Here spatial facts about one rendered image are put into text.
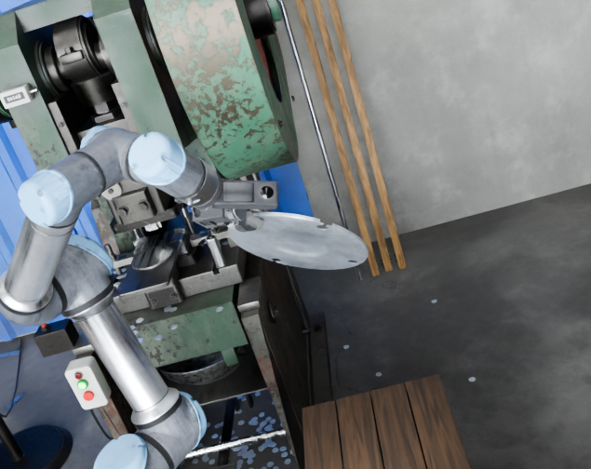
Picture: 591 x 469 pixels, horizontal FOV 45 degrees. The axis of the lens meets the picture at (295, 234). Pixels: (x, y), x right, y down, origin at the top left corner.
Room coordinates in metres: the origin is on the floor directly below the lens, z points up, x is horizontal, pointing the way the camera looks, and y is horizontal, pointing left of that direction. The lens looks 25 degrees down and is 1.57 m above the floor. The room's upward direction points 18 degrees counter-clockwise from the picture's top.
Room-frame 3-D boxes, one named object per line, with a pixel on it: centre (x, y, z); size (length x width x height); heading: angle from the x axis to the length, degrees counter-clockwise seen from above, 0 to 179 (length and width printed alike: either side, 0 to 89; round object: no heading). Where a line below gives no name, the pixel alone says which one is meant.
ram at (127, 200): (1.95, 0.39, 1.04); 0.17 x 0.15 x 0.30; 173
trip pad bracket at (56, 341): (1.80, 0.72, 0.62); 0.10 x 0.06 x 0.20; 83
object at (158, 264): (1.81, 0.41, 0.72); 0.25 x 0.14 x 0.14; 173
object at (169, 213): (1.99, 0.38, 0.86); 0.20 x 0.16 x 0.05; 83
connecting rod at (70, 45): (1.99, 0.38, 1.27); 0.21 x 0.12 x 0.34; 173
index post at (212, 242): (1.84, 0.22, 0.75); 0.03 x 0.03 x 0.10; 83
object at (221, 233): (1.97, 0.22, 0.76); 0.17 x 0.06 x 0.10; 83
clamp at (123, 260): (2.01, 0.55, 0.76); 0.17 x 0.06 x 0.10; 83
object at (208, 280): (1.99, 0.38, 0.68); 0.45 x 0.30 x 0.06; 83
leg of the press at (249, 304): (2.09, 0.10, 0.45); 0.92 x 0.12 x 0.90; 173
